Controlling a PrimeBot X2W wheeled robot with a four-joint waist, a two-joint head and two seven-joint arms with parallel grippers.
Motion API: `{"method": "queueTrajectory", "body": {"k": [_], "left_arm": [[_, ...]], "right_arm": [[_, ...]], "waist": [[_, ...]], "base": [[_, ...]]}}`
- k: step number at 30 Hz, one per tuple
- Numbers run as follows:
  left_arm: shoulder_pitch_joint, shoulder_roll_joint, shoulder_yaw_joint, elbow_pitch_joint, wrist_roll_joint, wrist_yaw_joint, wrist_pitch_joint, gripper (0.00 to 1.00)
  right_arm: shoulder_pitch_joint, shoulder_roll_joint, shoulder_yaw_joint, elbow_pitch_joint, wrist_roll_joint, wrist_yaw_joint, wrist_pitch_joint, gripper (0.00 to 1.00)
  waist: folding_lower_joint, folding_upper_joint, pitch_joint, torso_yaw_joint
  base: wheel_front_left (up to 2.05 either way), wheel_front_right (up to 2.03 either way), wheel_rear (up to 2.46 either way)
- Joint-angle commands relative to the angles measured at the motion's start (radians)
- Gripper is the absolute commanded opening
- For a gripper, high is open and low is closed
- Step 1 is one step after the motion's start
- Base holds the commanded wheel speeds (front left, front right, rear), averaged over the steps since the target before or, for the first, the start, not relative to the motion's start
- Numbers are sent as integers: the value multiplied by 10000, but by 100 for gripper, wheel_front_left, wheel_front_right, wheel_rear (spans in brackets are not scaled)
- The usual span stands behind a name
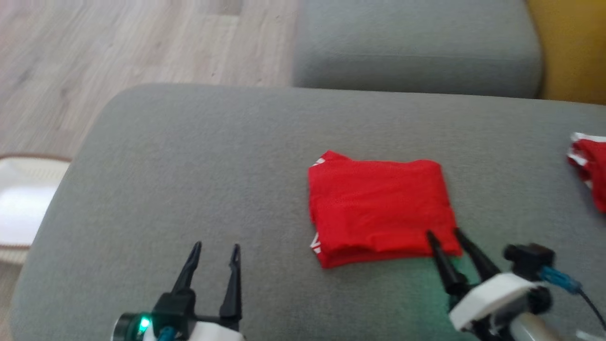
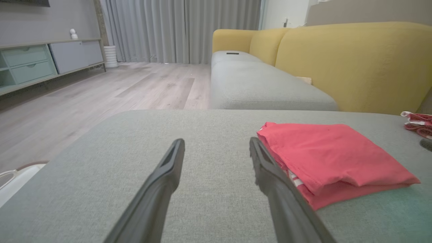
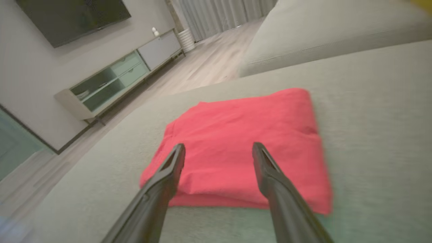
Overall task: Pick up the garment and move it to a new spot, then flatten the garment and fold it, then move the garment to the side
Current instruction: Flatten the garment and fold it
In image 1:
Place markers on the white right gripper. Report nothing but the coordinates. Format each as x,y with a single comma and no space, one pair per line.
492,298

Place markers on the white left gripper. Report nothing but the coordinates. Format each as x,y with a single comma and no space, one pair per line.
213,331

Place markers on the red and white shorts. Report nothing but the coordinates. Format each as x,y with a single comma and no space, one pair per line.
378,208

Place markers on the red garment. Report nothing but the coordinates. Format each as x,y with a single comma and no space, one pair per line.
594,166

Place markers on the white laundry basket brown rim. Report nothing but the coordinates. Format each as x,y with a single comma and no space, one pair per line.
28,208

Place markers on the narrow grey sofa seat cushion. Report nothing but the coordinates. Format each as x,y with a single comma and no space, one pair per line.
416,42

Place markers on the yellow fabric sofa backrest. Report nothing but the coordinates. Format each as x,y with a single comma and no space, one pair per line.
573,47

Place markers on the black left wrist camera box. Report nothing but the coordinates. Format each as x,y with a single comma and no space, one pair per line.
173,308

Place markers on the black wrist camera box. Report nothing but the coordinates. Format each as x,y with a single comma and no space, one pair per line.
173,308
528,258

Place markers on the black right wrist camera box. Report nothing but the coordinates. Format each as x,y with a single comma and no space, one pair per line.
528,258

